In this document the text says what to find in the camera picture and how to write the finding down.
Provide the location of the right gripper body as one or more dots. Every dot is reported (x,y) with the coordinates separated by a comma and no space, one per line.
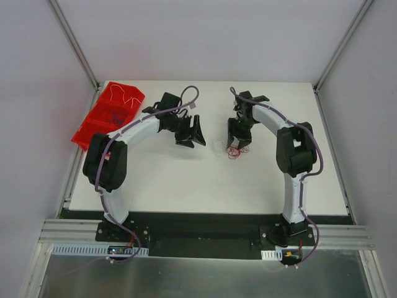
(239,134)

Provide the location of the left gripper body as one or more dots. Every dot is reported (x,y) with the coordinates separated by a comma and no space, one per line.
(186,131)

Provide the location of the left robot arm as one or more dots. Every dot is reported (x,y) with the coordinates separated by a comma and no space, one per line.
(105,164)

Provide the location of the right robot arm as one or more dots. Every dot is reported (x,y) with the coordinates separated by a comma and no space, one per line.
(296,153)

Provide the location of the red plastic bin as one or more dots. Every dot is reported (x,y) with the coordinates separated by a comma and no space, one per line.
(116,106)

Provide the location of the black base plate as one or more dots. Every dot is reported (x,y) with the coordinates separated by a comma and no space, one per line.
(209,236)

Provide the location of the right white cable duct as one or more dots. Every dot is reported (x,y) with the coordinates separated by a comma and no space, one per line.
(279,254)

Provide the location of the white cable duct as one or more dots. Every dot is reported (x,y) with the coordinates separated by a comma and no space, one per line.
(279,254)
(98,250)

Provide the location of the left white cable duct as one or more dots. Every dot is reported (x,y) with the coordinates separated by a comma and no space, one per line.
(98,250)

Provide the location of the right aluminium frame post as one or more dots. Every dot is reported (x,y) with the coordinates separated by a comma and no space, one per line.
(343,43)

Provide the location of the aluminium frame post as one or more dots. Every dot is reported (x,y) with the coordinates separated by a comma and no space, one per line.
(73,42)
(343,43)

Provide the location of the left aluminium frame post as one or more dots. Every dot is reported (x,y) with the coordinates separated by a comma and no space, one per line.
(73,42)

